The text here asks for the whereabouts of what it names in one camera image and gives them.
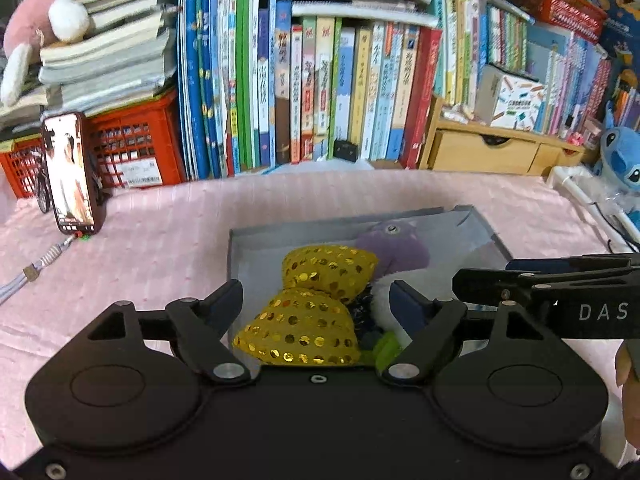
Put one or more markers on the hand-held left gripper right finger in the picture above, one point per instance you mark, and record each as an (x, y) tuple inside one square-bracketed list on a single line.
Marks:
[(405, 305)]

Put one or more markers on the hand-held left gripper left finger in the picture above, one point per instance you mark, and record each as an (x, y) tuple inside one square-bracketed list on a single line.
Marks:
[(225, 305)]

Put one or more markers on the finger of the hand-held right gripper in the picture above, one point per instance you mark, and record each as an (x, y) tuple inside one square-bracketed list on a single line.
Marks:
[(530, 265), (485, 285)]

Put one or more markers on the green scrunchie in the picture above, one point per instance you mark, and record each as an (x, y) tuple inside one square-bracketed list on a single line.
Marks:
[(387, 352)]

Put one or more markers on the purple plush toy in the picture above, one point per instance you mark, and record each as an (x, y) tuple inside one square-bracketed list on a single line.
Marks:
[(400, 252)]

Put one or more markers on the white cardboard box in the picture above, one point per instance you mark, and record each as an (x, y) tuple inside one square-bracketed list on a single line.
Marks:
[(260, 250)]

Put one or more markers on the yellow sequin bow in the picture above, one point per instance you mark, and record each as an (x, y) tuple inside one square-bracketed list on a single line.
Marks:
[(300, 320)]

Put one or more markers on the person's right hand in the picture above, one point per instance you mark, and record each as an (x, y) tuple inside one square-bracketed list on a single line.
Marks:
[(629, 410)]

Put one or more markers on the pink striped tablecloth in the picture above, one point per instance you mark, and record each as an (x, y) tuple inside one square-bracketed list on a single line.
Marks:
[(150, 260)]

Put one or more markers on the white tube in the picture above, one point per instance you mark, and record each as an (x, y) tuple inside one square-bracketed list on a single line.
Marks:
[(575, 182)]

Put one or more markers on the wooden drawer organiser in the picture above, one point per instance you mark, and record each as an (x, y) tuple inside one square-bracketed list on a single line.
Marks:
[(480, 152)]

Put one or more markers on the blue alien plush toy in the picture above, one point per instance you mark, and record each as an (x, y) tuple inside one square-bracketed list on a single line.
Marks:
[(622, 155)]

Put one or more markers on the white box with pencil print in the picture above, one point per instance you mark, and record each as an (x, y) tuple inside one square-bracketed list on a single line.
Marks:
[(515, 102)]

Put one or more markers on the small black box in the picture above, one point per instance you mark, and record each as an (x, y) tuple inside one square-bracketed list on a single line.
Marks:
[(345, 150)]

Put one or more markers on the red plastic crate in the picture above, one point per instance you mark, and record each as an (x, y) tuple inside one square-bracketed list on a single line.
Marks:
[(135, 150)]

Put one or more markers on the smartphone in dark case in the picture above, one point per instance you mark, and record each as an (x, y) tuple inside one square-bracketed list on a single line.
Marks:
[(70, 175)]

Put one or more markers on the miniature bicycle model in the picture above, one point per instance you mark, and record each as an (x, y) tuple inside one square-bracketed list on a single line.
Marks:
[(42, 195)]

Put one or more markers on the row of upright books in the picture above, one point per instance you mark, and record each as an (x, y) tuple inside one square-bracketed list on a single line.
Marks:
[(310, 85)]

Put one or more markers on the blue carton box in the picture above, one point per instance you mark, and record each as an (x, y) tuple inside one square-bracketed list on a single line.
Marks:
[(622, 35)]

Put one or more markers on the orange plastic basket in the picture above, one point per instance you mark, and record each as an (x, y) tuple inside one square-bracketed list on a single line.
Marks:
[(560, 2)]

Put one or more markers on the stack of flat books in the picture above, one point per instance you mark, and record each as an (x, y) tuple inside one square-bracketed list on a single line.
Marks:
[(110, 55)]

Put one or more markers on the pink and white plush toy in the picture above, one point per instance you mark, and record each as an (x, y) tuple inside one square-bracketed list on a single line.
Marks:
[(35, 20)]

